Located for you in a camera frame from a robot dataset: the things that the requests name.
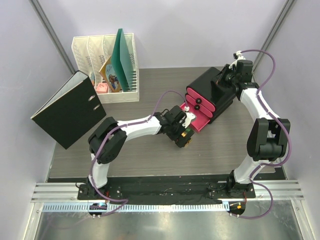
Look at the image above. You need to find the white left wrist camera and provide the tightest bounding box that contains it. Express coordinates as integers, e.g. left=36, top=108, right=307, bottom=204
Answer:
left=182, top=105, right=197, bottom=129

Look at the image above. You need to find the colourful picture booklet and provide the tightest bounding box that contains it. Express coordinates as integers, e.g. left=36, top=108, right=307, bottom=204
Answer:
left=99, top=56, right=122, bottom=93

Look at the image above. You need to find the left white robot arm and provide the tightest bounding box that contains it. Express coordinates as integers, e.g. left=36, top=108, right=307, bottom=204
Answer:
left=88, top=105, right=197, bottom=200

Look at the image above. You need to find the black ring binder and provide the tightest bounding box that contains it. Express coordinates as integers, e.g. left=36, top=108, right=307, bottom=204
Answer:
left=31, top=70, right=106, bottom=149

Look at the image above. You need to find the white slotted cable duct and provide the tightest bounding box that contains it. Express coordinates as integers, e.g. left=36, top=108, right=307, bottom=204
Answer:
left=42, top=201, right=230, bottom=213

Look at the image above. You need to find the pink bottom drawer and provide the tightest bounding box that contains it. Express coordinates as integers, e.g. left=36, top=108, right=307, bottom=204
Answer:
left=188, top=103, right=211, bottom=132

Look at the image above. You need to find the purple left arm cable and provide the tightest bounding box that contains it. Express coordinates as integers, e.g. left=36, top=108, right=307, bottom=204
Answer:
left=88, top=90, right=188, bottom=217

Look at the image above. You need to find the pink top drawer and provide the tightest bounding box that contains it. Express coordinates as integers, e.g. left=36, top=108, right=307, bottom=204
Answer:
left=186, top=87, right=216, bottom=112

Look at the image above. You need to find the pink sticky note pad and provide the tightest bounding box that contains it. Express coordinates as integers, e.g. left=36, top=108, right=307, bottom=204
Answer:
left=95, top=82, right=109, bottom=94

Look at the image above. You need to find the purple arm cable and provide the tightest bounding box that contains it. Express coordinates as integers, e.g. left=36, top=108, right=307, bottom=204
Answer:
left=234, top=48, right=293, bottom=219
left=88, top=90, right=188, bottom=217

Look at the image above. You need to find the green plastic folder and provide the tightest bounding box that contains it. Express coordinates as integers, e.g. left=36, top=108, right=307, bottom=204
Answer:
left=111, top=28, right=133, bottom=92

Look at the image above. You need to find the white magazine file rack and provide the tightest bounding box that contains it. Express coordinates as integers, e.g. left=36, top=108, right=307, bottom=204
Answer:
left=71, top=33, right=140, bottom=104

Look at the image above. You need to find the pink drawer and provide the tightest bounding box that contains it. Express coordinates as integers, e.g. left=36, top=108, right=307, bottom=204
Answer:
left=185, top=94, right=215, bottom=118
left=186, top=87, right=216, bottom=112
left=188, top=103, right=211, bottom=132

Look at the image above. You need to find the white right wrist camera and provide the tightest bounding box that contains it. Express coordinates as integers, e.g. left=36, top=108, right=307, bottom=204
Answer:
left=233, top=50, right=246, bottom=61

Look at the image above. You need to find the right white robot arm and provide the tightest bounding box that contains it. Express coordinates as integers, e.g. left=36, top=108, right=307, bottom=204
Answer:
left=218, top=57, right=291, bottom=198

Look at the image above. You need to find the black drawer organizer box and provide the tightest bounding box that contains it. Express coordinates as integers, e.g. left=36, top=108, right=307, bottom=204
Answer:
left=186, top=67, right=235, bottom=124

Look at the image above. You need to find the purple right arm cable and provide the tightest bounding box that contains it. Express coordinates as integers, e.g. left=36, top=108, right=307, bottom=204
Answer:
left=234, top=48, right=293, bottom=219

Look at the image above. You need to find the aluminium rail frame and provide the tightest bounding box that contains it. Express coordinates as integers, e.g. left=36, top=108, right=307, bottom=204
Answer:
left=24, top=175, right=315, bottom=240

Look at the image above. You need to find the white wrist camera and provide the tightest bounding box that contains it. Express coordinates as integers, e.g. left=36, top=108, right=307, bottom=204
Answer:
left=233, top=50, right=246, bottom=61
left=182, top=105, right=197, bottom=129

